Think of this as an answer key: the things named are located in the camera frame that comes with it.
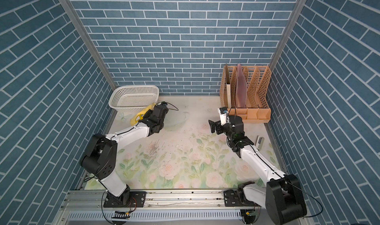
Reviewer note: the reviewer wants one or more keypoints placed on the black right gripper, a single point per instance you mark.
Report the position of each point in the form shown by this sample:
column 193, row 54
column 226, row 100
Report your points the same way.
column 218, row 125

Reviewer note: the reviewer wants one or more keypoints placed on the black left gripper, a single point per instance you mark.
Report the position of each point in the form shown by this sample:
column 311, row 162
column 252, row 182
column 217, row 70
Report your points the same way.
column 146, row 117

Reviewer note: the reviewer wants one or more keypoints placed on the yellow cartoon pillowcase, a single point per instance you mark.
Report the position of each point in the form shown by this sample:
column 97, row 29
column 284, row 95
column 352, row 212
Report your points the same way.
column 139, row 116

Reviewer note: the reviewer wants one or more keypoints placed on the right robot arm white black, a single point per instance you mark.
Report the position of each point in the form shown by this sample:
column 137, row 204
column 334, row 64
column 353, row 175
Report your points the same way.
column 281, row 196

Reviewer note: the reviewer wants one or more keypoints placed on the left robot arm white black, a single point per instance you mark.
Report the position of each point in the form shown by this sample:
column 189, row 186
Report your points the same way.
column 100, row 154

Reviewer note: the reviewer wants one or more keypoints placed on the small silver stapler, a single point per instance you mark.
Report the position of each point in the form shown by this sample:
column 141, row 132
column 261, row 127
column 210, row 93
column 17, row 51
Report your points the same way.
column 259, row 143

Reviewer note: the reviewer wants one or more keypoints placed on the peach plastic file organizer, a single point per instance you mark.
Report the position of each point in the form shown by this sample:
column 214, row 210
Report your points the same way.
column 257, row 80

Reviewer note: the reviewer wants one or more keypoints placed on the white plastic mesh basket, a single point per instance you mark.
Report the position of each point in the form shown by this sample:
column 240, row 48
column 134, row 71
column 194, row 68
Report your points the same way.
column 133, row 98

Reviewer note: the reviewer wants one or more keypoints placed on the pink file folder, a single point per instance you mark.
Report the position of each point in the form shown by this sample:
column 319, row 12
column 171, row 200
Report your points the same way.
column 241, row 88

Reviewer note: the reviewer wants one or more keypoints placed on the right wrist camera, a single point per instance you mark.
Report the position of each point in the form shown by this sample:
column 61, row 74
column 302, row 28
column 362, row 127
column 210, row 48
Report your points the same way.
column 224, row 115

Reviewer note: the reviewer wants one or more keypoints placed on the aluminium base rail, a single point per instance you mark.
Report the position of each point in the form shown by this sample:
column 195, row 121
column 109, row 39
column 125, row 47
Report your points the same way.
column 167, row 199

